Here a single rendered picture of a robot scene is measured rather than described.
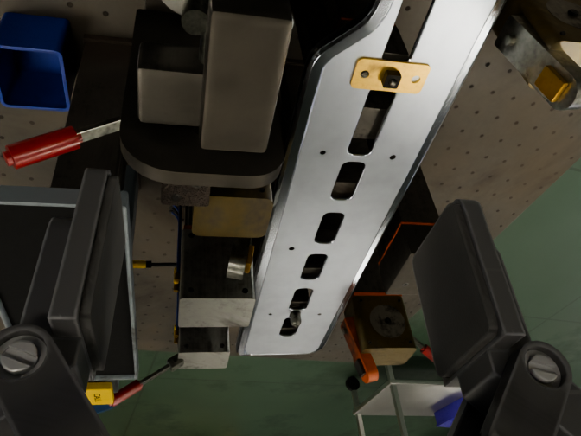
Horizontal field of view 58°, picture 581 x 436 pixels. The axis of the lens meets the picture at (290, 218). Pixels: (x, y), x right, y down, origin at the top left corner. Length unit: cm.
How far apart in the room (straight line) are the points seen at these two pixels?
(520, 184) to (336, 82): 82
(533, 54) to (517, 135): 61
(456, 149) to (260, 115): 84
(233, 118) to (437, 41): 30
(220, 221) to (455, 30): 33
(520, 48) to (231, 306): 47
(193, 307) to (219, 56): 45
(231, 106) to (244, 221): 28
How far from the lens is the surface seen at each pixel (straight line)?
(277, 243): 80
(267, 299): 93
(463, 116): 112
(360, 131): 67
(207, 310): 73
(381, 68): 60
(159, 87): 39
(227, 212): 61
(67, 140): 47
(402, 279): 89
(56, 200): 48
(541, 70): 60
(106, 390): 84
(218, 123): 37
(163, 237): 127
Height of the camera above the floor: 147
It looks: 39 degrees down
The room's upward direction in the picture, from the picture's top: 172 degrees clockwise
